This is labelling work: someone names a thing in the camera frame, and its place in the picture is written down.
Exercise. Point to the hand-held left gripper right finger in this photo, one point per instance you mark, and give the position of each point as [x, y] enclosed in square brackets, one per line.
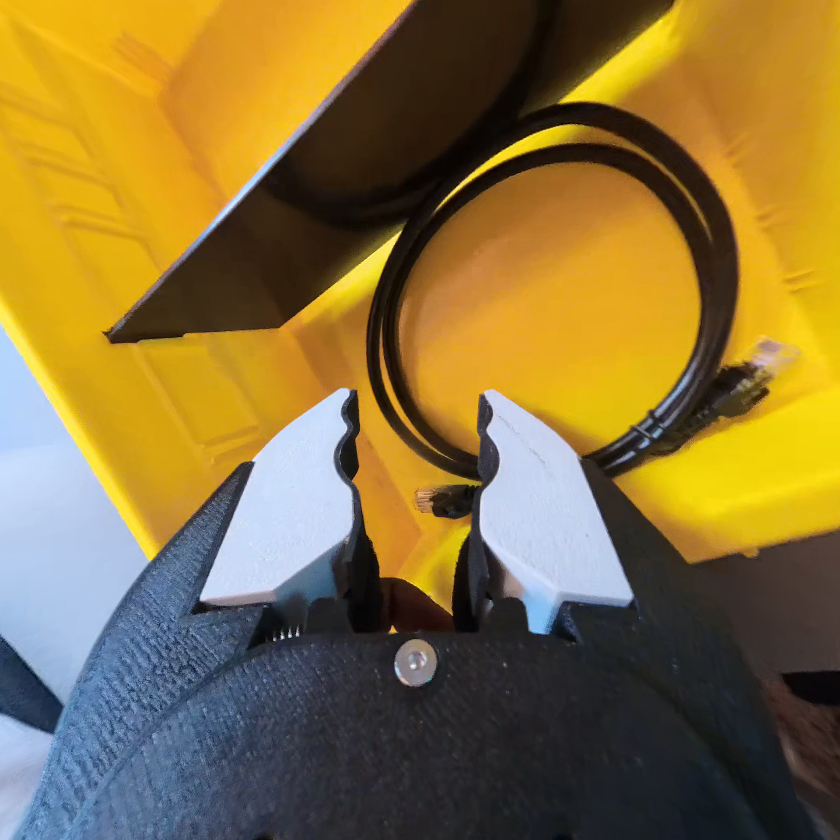
[551, 525]

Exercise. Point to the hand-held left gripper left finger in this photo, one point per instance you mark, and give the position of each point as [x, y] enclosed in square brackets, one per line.
[282, 525]

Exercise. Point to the yellow plastic bin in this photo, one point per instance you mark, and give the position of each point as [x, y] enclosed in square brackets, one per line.
[558, 295]

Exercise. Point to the person's left hand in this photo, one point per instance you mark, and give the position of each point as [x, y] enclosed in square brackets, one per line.
[413, 607]

